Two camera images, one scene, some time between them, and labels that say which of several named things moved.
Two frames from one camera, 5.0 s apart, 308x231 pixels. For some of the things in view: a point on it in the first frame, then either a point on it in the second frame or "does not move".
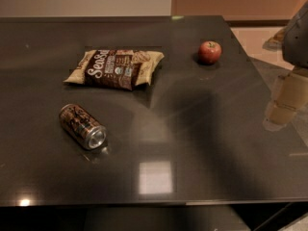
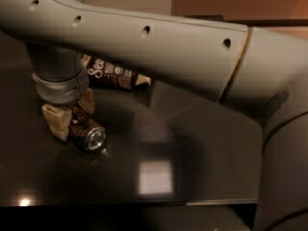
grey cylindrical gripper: (297, 40) to (59, 89)
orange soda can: (82, 127) does not move
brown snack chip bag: (119, 69) does not move
